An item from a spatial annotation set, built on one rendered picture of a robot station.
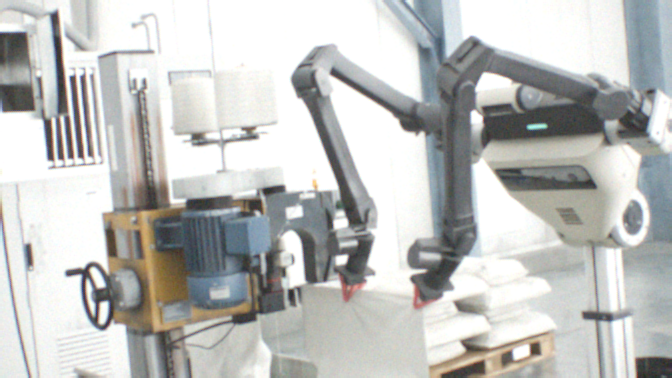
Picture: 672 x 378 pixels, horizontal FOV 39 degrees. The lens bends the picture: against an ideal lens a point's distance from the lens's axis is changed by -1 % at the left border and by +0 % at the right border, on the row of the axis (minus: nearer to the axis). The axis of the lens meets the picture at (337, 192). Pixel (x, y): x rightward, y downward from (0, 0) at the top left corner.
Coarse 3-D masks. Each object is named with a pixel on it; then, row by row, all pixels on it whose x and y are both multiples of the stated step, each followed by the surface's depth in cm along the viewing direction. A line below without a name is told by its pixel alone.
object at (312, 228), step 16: (288, 192) 274; (320, 192) 279; (272, 208) 269; (304, 208) 276; (320, 208) 279; (272, 224) 269; (288, 224) 272; (304, 224) 276; (320, 224) 279; (272, 240) 269; (304, 240) 281; (320, 240) 279; (304, 256) 283; (320, 256) 279; (272, 272) 268; (304, 272) 283; (320, 272) 279; (272, 288) 268
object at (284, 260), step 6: (276, 240) 265; (282, 240) 264; (282, 246) 264; (276, 252) 265; (282, 252) 264; (288, 252) 265; (282, 258) 264; (288, 258) 265; (276, 264) 265; (282, 264) 264; (288, 264) 265; (276, 270) 267
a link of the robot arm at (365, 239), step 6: (360, 234) 246; (366, 234) 247; (372, 234) 249; (360, 240) 245; (366, 240) 245; (372, 240) 246; (360, 246) 246; (366, 246) 246; (372, 246) 248; (360, 252) 247; (366, 252) 247
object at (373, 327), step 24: (312, 288) 266; (336, 288) 258; (312, 312) 267; (336, 312) 259; (360, 312) 251; (384, 312) 242; (408, 312) 235; (312, 336) 268; (336, 336) 260; (360, 336) 253; (384, 336) 243; (408, 336) 236; (312, 360) 269; (336, 360) 261; (360, 360) 254; (384, 360) 244; (408, 360) 237
